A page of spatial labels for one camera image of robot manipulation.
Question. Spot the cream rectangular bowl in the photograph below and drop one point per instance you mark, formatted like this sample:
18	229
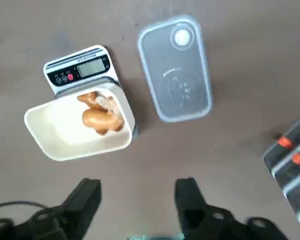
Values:
65	132

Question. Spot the silver digital kitchen scale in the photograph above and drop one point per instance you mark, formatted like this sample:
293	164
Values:
90	67

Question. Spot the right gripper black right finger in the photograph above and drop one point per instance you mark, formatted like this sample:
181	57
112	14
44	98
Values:
190	200

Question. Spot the orange-brown dried food piece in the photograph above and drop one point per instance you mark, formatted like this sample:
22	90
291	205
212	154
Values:
88	97

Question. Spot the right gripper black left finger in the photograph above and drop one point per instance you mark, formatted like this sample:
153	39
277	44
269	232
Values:
85	197

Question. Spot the clear plastic container lid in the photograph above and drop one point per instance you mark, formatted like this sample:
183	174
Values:
175	75

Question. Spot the brown dried mushroom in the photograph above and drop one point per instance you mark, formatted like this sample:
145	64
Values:
100	120

